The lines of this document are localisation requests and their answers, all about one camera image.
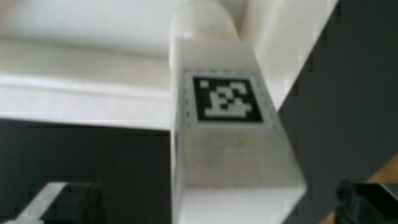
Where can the white square tabletop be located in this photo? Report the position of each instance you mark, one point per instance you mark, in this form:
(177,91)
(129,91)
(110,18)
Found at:
(94,52)

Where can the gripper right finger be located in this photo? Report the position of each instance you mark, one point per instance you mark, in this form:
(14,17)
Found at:
(367,203)

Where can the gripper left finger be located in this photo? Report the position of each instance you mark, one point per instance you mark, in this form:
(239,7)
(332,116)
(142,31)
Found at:
(65,204)

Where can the white table leg with tag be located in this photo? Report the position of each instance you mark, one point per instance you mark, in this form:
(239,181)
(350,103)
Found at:
(236,180)

